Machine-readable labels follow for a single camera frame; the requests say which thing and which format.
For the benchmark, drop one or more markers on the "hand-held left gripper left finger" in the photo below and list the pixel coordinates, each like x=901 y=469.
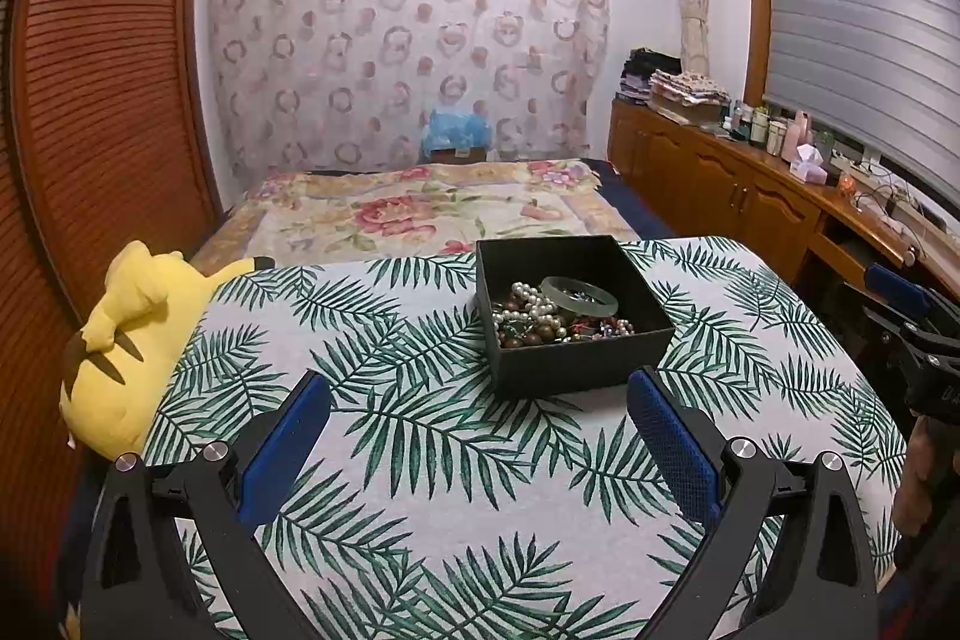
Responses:
x=289 y=452

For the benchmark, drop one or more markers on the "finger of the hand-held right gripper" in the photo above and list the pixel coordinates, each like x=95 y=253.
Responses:
x=896 y=291
x=892 y=334

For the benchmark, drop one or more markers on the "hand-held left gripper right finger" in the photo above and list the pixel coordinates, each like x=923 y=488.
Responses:
x=671 y=445

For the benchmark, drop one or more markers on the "black jewelry box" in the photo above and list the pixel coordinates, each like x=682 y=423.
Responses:
x=585 y=366

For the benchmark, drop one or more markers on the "pale jade bangle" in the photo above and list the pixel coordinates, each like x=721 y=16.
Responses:
x=559 y=295

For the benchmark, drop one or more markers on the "person's right hand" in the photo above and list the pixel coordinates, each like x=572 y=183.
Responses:
x=922 y=482

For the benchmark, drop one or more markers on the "pink tissue box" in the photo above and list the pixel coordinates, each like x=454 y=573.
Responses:
x=810 y=164

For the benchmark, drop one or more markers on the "pink bottle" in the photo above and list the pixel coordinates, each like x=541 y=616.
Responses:
x=799 y=138

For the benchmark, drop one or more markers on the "yellow plush toy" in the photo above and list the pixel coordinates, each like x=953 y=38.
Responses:
x=127 y=340

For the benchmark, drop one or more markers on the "long wooden cabinet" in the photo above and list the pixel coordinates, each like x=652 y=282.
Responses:
x=712 y=183

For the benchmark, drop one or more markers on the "group of cosmetic bottles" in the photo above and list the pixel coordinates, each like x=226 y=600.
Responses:
x=757 y=126

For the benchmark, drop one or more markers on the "floral bed blanket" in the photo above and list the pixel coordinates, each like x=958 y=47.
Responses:
x=390 y=212

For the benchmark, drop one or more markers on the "grey window blind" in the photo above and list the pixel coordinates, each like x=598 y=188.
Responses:
x=862 y=25

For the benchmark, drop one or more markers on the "stack of floral folded fabric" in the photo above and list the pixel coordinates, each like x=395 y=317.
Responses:
x=686 y=93

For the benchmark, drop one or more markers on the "stack of dark folded clothes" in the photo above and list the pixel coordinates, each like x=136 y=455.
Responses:
x=645 y=74

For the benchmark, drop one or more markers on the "brown cardboard box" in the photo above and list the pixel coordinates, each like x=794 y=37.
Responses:
x=457 y=154

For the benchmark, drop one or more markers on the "blue plastic bag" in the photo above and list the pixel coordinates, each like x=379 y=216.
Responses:
x=457 y=126

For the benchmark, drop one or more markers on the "circle patterned sheer curtain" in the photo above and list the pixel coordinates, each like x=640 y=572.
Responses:
x=375 y=48

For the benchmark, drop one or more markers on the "wooden louvred wardrobe door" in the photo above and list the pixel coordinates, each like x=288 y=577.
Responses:
x=97 y=85

